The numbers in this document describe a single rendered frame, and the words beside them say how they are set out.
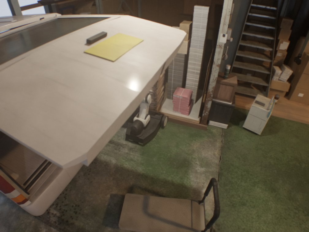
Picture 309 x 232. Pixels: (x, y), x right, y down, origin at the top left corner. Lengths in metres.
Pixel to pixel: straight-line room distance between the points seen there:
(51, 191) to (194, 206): 1.49
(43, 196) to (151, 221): 1.10
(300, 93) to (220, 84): 2.34
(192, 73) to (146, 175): 1.81
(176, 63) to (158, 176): 1.82
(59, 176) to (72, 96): 1.50
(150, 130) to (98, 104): 2.16
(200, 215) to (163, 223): 0.39
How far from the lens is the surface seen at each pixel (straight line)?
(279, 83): 4.45
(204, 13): 2.83
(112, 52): 0.88
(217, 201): 1.52
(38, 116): 0.60
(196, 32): 2.89
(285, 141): 3.55
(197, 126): 3.04
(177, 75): 3.18
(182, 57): 3.03
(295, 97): 4.65
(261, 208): 2.57
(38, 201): 2.02
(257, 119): 3.15
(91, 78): 0.70
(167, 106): 3.30
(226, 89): 2.79
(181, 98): 2.96
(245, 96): 4.13
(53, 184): 2.05
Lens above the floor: 2.09
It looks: 40 degrees down
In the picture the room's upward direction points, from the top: straight up
